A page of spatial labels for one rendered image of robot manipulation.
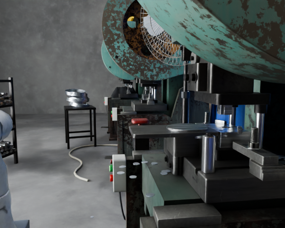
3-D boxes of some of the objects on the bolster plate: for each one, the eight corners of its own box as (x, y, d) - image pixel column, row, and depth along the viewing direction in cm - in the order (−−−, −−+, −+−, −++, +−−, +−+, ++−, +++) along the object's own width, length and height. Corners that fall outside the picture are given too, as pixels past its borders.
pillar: (256, 148, 75) (259, 98, 73) (252, 146, 77) (255, 98, 75) (263, 147, 75) (267, 98, 73) (259, 145, 77) (262, 98, 75)
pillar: (230, 135, 91) (231, 95, 89) (227, 134, 93) (229, 95, 91) (236, 135, 91) (238, 95, 89) (233, 134, 93) (235, 95, 92)
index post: (204, 173, 63) (205, 134, 62) (200, 169, 66) (201, 131, 65) (215, 173, 63) (216, 134, 62) (210, 168, 66) (211, 131, 65)
